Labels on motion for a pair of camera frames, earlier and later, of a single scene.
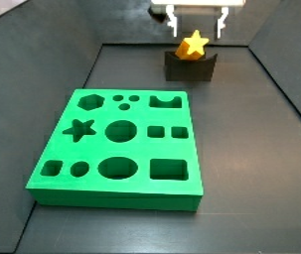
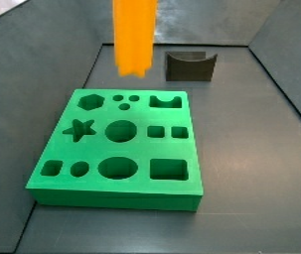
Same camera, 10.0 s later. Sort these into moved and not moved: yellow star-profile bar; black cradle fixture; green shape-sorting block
Moved: yellow star-profile bar
Not moved: green shape-sorting block; black cradle fixture
